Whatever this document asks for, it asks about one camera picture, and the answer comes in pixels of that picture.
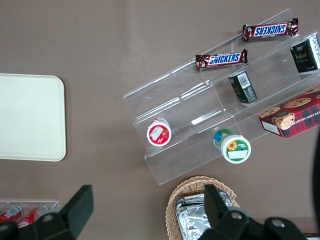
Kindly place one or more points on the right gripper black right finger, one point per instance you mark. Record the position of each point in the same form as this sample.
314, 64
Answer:
215, 202

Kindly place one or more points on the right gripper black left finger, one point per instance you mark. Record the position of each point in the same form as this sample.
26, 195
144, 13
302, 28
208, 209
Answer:
80, 205

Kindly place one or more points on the oval light wicker basket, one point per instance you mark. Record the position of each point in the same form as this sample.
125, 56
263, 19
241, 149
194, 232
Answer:
180, 190

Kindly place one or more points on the cream plastic tray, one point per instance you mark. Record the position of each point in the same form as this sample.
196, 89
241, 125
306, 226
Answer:
30, 117

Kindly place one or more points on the silver foil package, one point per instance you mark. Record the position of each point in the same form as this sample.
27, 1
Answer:
192, 198
192, 225

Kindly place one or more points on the clear acrylic bottle rack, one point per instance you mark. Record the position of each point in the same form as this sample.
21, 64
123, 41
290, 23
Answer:
53, 203

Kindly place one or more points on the green lid yogurt cup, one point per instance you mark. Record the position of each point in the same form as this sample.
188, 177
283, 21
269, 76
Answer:
236, 150

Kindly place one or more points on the red lid yogurt cup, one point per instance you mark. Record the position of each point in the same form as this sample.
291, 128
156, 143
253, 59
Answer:
159, 133

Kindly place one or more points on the clear acrylic tiered stand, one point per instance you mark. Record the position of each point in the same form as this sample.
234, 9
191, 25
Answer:
175, 100

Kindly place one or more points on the red tartan cookie box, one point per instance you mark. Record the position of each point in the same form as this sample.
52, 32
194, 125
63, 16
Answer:
292, 117

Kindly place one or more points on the dark green small box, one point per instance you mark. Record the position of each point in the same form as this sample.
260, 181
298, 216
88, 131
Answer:
243, 87
306, 55

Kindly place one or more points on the Snickers chocolate bar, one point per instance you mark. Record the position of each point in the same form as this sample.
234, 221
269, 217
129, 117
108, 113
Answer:
271, 29
222, 59

